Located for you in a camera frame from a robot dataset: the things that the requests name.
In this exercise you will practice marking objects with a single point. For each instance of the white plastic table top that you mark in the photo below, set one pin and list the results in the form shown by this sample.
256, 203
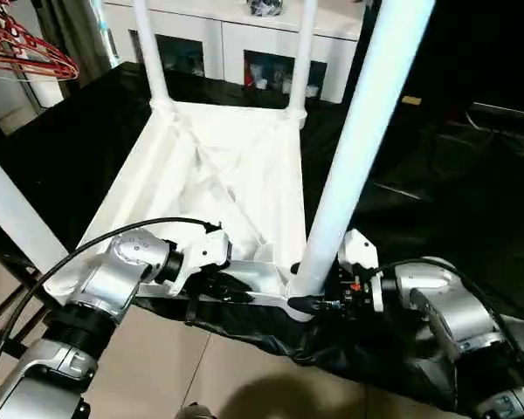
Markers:
227, 144

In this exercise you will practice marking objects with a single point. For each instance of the white plastic table leg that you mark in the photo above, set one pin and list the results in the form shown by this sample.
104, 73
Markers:
150, 57
17, 209
303, 57
367, 131

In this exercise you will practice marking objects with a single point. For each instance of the black plastic mat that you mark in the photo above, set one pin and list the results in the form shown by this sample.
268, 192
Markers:
441, 196

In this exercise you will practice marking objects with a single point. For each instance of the red bottle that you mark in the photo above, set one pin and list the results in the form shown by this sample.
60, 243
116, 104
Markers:
250, 78

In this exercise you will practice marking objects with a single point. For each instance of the white cabinet with glass doors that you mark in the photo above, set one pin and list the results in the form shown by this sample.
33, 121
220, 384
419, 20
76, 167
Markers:
262, 37

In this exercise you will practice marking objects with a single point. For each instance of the black flat monitor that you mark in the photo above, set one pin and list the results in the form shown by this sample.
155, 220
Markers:
506, 111

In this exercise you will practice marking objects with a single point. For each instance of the large black box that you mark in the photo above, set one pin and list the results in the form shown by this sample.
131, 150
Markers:
441, 65

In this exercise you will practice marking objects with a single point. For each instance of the small white box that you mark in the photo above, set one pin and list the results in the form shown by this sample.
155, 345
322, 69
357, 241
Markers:
48, 94

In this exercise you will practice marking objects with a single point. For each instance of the black tangled bundle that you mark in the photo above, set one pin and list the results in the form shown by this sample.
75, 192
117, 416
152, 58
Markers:
264, 6

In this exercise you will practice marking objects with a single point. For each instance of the grey curtain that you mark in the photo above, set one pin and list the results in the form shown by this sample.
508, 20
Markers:
74, 35

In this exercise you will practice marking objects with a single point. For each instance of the black folding table frame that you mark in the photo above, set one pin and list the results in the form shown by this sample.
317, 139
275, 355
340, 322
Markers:
0, 325

